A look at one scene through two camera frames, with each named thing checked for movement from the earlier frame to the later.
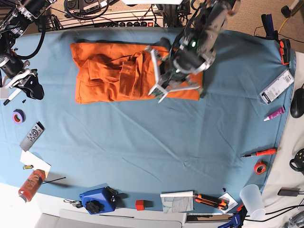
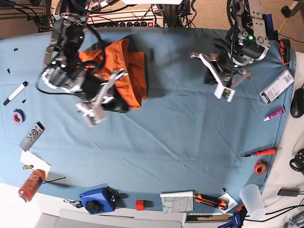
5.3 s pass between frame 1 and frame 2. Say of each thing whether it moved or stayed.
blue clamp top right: stayed
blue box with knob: stayed
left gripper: moved
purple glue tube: stayed
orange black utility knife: stayed
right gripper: moved
